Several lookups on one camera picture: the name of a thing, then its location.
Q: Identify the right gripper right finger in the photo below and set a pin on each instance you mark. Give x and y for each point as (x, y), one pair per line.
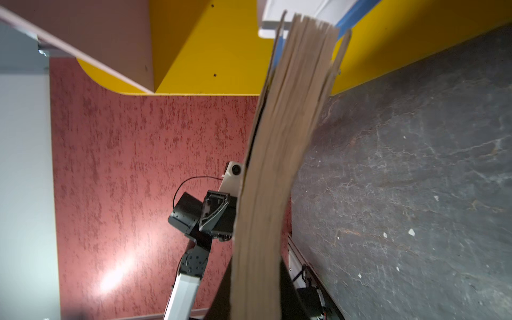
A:
(291, 307)

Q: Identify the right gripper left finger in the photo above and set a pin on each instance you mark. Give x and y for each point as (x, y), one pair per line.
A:
(221, 307)

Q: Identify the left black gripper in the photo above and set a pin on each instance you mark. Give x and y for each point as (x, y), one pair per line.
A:
(218, 215)

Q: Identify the black book with gold letters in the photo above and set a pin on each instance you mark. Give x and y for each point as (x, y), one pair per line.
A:
(298, 83)

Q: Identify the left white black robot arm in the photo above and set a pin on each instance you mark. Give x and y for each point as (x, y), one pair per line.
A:
(191, 269)

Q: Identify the yellow pink blue bookshelf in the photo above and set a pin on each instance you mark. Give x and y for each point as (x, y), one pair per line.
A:
(223, 47)

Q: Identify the left corner aluminium profile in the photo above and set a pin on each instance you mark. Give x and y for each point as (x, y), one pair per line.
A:
(29, 264)

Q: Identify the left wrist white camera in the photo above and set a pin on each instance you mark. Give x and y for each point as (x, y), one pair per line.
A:
(231, 179)

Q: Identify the aluminium mounting rail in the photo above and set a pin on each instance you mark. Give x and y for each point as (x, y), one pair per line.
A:
(314, 297)

